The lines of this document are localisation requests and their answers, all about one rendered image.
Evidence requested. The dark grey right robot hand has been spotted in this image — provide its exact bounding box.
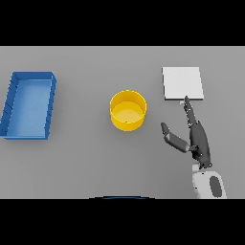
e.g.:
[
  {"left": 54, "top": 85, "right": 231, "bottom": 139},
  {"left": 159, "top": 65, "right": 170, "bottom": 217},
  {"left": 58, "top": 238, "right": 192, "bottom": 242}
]
[{"left": 160, "top": 96, "right": 213, "bottom": 170}]

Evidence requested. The blue tray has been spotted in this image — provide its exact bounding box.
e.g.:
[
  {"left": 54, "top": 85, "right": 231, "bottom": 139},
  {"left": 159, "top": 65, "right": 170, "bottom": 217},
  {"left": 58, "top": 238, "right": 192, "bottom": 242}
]
[{"left": 0, "top": 71, "right": 57, "bottom": 141}]

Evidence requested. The yellow bowl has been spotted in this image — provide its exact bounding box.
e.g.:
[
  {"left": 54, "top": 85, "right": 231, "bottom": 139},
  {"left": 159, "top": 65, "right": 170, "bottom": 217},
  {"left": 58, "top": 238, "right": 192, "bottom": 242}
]
[{"left": 109, "top": 90, "right": 147, "bottom": 132}]

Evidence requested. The pale square scale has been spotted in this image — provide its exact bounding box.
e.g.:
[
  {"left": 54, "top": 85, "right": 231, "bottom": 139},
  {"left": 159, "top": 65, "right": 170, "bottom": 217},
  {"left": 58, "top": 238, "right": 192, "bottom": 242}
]
[{"left": 161, "top": 66, "right": 205, "bottom": 101}]

